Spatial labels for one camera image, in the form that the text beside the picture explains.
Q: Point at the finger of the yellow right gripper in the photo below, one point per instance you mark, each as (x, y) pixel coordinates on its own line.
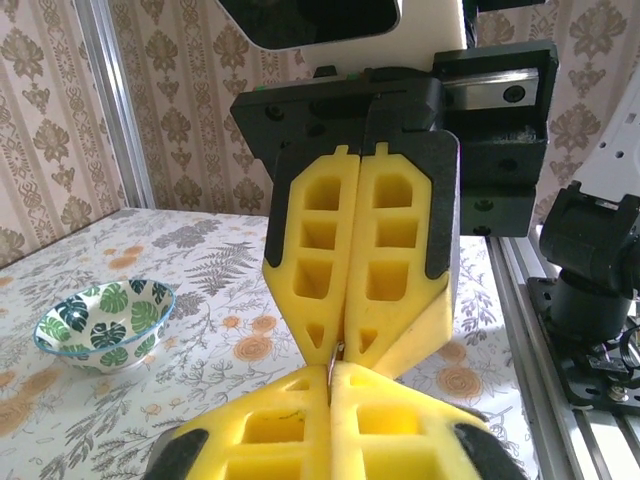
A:
(287, 235)
(440, 200)

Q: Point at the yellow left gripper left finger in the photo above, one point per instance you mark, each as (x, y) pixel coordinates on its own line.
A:
(280, 450)

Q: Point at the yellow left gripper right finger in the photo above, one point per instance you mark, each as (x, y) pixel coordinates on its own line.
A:
(440, 440)

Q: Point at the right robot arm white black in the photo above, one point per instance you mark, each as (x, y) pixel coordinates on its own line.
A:
(590, 250)

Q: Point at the leaf pattern ceramic bowl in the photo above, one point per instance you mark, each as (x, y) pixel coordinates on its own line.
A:
(100, 325)

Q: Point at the aluminium mounting rail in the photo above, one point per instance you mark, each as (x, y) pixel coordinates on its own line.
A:
(525, 350)

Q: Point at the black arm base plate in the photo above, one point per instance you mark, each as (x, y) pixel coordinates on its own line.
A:
(575, 380)

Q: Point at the aluminium frame post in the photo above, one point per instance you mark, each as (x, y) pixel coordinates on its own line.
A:
(120, 100)

